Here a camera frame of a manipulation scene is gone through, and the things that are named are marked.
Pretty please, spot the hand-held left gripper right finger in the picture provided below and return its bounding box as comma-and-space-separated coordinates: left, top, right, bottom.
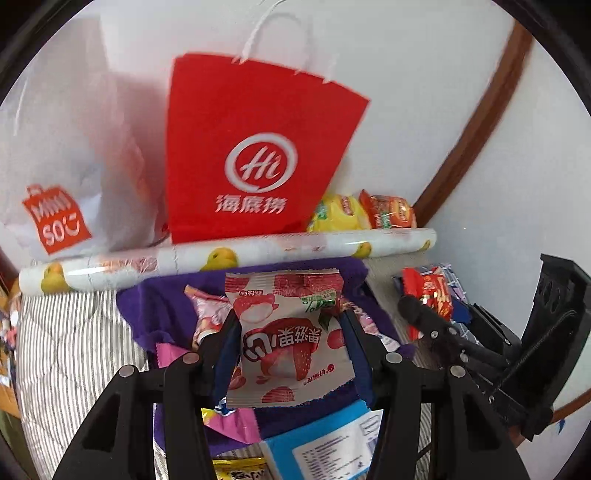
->
339, 309, 532, 480

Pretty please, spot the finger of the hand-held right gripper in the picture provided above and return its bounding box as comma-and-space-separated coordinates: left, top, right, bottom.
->
398, 295, 509, 366
468, 305, 522, 356

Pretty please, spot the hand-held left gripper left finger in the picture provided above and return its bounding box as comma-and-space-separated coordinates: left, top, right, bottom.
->
65, 310, 241, 480

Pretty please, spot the red snack packet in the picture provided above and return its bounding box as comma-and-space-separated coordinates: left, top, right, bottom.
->
401, 264, 455, 342

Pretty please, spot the light pink strawberry snack packet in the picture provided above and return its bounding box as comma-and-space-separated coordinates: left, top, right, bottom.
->
225, 271, 356, 409

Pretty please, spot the pink orange snack packet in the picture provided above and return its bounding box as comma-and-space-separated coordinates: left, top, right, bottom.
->
185, 285, 232, 352

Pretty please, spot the magenta snack packet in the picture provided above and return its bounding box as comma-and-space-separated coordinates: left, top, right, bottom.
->
156, 344, 262, 446

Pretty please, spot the purple fleece cloth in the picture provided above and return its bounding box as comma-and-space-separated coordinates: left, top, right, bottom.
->
115, 257, 416, 457

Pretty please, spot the blue cardboard box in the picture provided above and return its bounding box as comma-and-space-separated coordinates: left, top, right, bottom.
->
261, 399, 393, 480

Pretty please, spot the yellow snack packet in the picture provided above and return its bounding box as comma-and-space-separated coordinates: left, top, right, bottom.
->
212, 457, 273, 480

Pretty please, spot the duck print paper roll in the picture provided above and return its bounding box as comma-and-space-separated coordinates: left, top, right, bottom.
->
18, 228, 437, 294

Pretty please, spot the red chip bag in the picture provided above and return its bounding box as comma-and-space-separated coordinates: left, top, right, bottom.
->
359, 189, 417, 230

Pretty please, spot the yellow chip bag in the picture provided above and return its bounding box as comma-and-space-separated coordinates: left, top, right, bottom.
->
307, 193, 372, 233

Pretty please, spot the red paper shopping bag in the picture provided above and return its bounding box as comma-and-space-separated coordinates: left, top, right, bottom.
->
165, 0, 371, 244

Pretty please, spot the white plastic shopping bag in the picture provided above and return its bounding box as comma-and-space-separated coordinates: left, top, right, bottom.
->
0, 14, 171, 259

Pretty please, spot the brown curved wooden frame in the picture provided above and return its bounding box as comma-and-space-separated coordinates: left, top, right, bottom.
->
411, 21, 534, 224

